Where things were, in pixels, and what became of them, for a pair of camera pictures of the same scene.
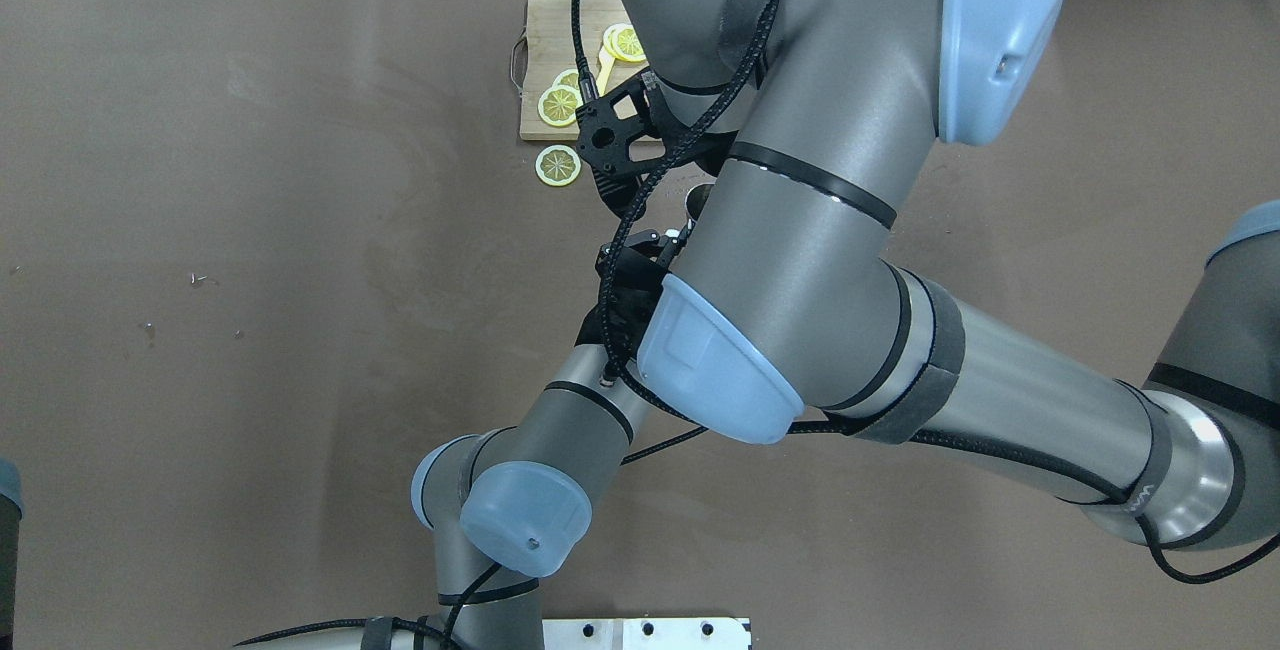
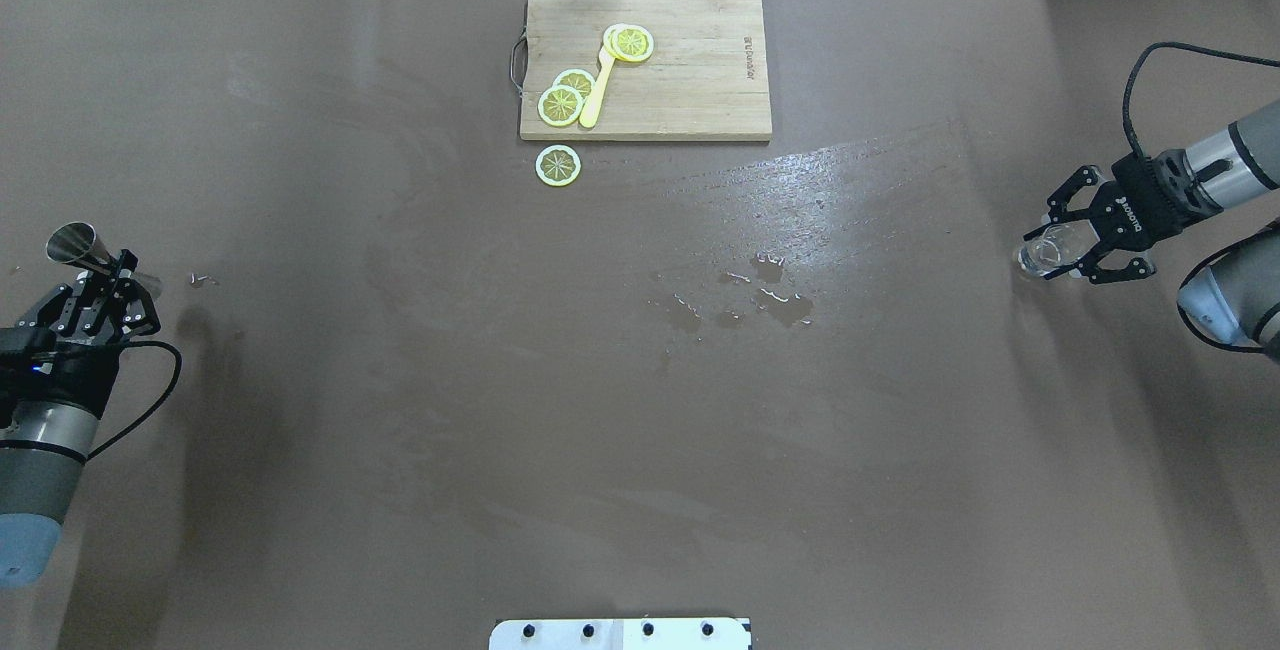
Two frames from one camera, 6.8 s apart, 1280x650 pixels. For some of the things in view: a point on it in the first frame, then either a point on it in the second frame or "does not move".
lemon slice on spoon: x=621 y=41 does not move
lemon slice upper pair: x=569 y=77 does not move
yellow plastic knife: x=604 y=76 does not move
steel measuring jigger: x=696 y=198 -> x=77 y=243
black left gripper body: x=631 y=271 -> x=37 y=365
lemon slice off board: x=558 y=165 does not move
